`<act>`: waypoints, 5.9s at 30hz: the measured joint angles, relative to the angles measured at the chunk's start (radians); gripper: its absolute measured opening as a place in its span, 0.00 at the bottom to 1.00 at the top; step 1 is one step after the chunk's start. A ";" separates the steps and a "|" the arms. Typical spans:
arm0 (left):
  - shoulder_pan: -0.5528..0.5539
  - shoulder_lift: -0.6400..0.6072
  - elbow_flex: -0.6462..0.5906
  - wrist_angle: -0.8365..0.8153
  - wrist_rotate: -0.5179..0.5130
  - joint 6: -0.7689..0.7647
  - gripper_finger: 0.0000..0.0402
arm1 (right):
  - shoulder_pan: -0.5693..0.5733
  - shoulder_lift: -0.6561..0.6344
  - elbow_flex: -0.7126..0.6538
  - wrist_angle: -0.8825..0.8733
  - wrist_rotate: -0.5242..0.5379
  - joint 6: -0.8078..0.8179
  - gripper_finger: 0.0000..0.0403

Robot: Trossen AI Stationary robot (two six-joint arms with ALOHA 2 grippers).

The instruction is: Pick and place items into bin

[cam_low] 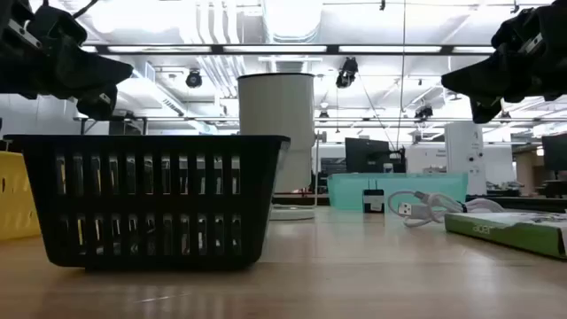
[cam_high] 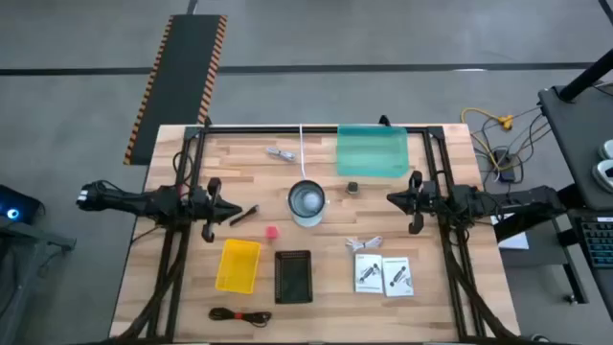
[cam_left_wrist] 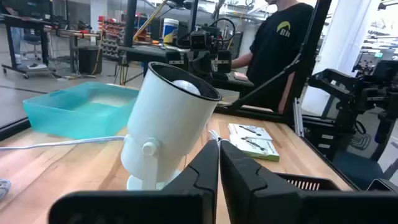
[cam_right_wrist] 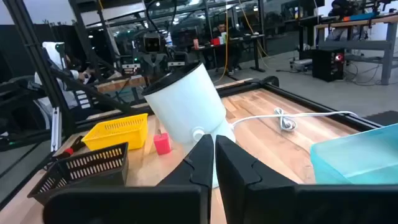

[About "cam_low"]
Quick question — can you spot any teal translucent plastic bin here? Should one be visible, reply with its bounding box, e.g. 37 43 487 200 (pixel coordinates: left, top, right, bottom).
326 171 470 213

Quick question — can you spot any black aluminium table frame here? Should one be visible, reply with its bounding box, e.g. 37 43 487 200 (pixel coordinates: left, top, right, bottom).
270 193 567 214

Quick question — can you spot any small black charger plug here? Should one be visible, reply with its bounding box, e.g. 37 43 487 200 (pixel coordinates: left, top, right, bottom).
361 189 385 214

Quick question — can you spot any black horizontal background rail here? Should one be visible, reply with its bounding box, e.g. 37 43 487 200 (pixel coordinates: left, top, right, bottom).
73 115 567 136

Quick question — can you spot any black overhead light bar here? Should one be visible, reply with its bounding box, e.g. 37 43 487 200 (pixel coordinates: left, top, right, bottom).
82 43 497 57

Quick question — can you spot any white tall cabinet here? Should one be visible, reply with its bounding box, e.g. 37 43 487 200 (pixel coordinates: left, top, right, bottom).
444 121 488 196

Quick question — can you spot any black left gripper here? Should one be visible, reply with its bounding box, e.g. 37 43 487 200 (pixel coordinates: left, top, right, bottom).
0 0 135 122

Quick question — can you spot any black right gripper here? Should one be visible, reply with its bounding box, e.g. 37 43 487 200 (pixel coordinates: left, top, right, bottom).
440 0 567 125

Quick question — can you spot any black looping cable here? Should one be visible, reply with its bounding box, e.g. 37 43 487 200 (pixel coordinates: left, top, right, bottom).
72 0 100 20

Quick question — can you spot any white USB cable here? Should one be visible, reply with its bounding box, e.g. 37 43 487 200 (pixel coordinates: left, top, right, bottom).
387 189 506 230

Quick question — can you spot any black computer monitor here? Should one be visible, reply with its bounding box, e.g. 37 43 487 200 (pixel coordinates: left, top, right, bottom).
344 136 407 174
540 132 567 173

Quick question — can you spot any white instruction card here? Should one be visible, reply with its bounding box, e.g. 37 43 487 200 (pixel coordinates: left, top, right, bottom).
444 211 567 261

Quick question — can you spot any yellow plastic basket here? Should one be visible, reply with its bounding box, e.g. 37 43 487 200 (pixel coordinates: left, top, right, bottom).
0 150 42 243

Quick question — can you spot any black slotted plastic basket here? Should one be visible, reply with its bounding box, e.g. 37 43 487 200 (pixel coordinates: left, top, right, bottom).
3 134 291 271

